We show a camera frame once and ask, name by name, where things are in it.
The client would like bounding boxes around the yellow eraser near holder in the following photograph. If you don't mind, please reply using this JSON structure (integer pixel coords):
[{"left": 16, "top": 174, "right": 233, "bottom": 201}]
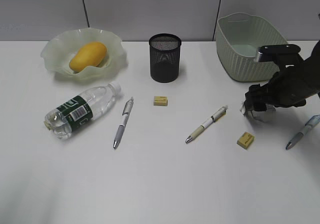
[{"left": 153, "top": 96, "right": 168, "bottom": 106}]

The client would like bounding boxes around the translucent green wavy plate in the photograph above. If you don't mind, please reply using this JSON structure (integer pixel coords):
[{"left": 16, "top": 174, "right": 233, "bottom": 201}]
[{"left": 40, "top": 27, "right": 128, "bottom": 83}]

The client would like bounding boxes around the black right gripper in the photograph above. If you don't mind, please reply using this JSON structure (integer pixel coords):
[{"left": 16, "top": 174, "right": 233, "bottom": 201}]
[{"left": 244, "top": 58, "right": 320, "bottom": 113}]

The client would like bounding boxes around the grey grip white pen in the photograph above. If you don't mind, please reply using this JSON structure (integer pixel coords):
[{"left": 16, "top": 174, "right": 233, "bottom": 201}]
[{"left": 113, "top": 96, "right": 134, "bottom": 150}]

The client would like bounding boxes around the clear plastic water bottle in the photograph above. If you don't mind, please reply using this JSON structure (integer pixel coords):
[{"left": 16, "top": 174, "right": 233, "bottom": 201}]
[{"left": 44, "top": 81, "right": 121, "bottom": 139}]

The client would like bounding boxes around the beige grip white pen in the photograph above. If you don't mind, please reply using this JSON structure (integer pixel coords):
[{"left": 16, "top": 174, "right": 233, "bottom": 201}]
[{"left": 185, "top": 105, "right": 228, "bottom": 144}]

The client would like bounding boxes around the light green plastic basket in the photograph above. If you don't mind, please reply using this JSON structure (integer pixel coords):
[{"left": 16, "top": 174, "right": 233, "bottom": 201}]
[{"left": 215, "top": 12, "right": 288, "bottom": 82}]

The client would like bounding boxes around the yellow mango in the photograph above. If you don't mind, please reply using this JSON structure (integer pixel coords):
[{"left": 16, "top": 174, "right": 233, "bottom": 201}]
[{"left": 69, "top": 41, "right": 108, "bottom": 73}]

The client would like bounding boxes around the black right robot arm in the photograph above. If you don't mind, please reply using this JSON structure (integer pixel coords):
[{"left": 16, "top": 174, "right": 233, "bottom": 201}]
[{"left": 243, "top": 42, "right": 320, "bottom": 114}]

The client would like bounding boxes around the white waste paper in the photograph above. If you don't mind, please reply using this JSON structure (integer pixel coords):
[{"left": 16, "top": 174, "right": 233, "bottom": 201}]
[{"left": 240, "top": 101, "right": 276, "bottom": 123}]

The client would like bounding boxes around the yellow eraser right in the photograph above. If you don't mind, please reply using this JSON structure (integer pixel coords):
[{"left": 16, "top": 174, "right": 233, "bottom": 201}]
[{"left": 236, "top": 132, "right": 255, "bottom": 150}]

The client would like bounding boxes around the blue grip pen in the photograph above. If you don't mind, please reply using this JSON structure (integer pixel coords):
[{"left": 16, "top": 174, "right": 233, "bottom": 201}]
[{"left": 285, "top": 114, "right": 320, "bottom": 150}]

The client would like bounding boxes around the black mesh pen holder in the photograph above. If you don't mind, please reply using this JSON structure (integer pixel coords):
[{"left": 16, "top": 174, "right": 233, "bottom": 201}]
[{"left": 148, "top": 33, "right": 182, "bottom": 83}]

